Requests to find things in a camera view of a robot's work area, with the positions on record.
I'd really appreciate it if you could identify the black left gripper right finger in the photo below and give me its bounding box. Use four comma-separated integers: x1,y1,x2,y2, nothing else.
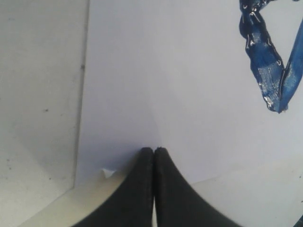
154,147,239,227

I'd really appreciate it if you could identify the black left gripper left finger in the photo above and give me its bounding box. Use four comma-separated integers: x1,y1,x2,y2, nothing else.
74,148,153,227

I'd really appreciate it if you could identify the white paper sheet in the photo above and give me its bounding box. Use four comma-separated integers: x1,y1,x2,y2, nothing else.
75,0,303,184

